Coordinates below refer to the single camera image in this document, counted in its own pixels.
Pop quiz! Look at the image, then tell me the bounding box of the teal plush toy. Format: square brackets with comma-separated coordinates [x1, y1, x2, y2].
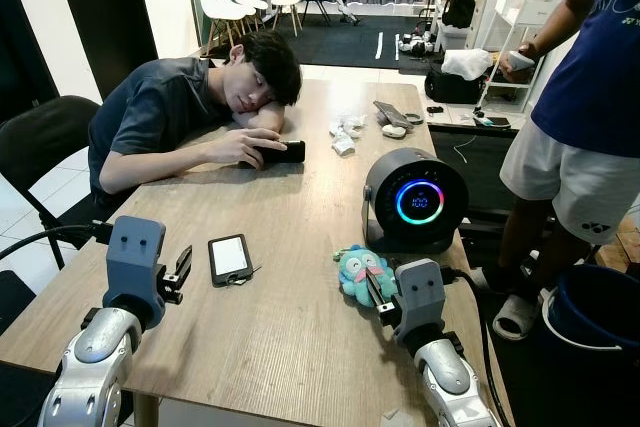
[334, 243, 399, 308]

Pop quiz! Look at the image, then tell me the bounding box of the white crumpled tissue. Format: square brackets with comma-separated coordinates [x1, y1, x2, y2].
[329, 110, 367, 157]

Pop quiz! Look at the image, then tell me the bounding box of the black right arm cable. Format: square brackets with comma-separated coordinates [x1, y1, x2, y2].
[444, 267, 513, 427]

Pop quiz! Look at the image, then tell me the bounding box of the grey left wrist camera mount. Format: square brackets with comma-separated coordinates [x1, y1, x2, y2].
[103, 215, 169, 300]

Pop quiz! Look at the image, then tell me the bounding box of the black floor rug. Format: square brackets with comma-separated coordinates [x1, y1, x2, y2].
[205, 15, 441, 71]

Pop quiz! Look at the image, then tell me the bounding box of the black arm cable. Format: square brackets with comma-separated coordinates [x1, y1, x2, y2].
[444, 267, 513, 427]
[0, 223, 113, 260]

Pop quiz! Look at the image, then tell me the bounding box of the black phone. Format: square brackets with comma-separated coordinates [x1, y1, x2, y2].
[255, 140, 307, 169]

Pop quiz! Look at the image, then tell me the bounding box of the blue bucket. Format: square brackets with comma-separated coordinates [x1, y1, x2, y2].
[542, 264, 640, 388]

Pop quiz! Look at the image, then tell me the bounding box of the white cloth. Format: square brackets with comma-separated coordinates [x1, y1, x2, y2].
[441, 48, 493, 81]

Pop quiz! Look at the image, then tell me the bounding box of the standing person in blue shirt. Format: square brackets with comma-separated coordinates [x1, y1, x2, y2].
[470, 0, 640, 341]

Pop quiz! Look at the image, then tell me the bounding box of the sleeping person in grey shirt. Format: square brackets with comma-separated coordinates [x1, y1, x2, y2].
[88, 30, 304, 198]

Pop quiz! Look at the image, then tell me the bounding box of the black backpack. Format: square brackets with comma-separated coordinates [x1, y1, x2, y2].
[440, 0, 480, 31]

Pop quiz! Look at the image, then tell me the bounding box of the black office chair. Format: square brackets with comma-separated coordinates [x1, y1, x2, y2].
[0, 95, 106, 270]

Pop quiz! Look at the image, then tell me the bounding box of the grey flat device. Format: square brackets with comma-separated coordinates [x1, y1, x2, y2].
[373, 100, 414, 130]

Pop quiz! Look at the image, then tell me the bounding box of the black smartphone with white screen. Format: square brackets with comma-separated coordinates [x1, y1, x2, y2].
[207, 234, 256, 289]

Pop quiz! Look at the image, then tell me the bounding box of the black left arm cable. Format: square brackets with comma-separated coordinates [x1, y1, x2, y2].
[0, 223, 113, 260]

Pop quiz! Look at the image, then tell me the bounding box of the white shelf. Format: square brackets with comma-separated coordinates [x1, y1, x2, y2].
[468, 0, 581, 113]

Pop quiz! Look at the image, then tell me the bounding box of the black bag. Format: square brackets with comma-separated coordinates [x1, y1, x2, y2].
[424, 64, 488, 106]

